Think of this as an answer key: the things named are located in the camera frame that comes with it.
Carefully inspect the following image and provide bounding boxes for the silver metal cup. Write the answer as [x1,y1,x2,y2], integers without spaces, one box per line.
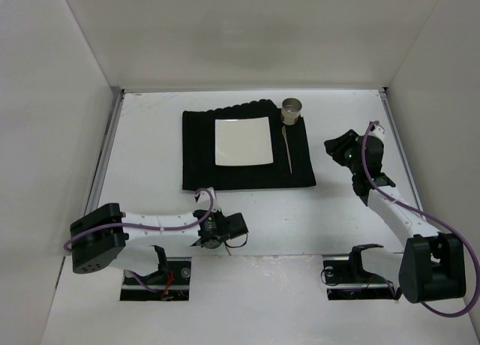
[280,97,302,126]

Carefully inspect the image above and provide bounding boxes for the square white plate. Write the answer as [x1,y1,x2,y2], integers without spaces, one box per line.
[214,117,274,167]

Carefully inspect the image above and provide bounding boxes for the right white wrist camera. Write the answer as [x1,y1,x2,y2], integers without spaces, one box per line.
[370,122,386,141]

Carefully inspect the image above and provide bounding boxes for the silver table knife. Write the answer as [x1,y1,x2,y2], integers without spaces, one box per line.
[281,125,293,174]

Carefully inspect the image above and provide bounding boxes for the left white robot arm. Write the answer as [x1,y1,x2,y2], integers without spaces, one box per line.
[64,203,248,277]

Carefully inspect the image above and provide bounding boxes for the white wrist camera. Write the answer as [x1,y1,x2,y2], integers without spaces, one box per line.
[370,122,386,141]
[194,187,221,212]

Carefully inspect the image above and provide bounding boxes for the black cloth placemat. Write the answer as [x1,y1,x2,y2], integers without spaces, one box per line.
[182,99,317,191]

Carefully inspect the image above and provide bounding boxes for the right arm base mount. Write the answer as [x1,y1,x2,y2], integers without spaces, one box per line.
[320,244,403,301]

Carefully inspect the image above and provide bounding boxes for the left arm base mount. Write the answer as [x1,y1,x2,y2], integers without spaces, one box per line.
[119,255,192,302]

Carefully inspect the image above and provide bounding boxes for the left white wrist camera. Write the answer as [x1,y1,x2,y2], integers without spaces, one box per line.
[194,187,221,212]

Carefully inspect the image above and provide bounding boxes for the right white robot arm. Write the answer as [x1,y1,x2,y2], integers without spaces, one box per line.
[324,126,467,304]

